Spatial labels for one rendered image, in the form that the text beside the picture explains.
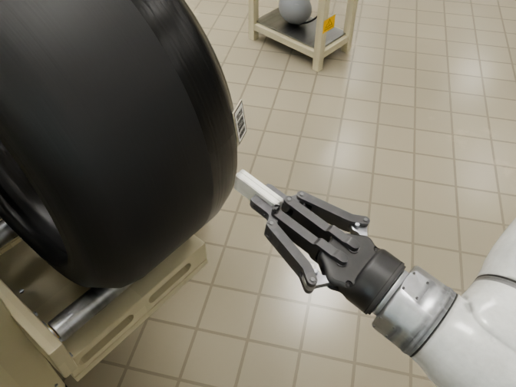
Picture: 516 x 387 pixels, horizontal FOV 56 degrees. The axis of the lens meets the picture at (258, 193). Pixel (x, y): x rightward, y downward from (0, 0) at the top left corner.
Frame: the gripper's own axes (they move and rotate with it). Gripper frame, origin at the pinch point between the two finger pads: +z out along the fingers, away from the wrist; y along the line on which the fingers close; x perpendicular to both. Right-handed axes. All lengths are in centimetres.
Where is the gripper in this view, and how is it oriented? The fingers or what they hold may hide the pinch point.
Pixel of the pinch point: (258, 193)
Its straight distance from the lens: 63.2
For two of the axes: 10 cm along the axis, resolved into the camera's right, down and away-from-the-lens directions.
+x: -1.1, 6.0, 8.0
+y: -6.4, 5.7, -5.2
